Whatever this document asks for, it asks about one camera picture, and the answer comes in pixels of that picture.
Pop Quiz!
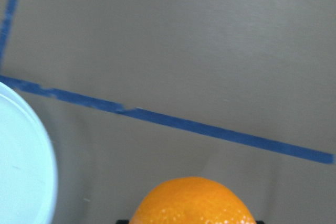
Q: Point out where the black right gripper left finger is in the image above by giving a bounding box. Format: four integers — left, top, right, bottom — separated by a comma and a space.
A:
116, 219, 129, 224

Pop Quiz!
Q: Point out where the orange mandarin fruit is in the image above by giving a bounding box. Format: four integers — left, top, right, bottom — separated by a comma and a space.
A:
129, 177, 257, 223

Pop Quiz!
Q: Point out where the light blue plate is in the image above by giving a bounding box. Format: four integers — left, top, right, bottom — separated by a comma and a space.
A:
1, 83, 58, 223

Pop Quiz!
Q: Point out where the long blue tape line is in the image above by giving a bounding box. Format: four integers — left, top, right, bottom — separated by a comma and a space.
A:
1, 75, 335, 164

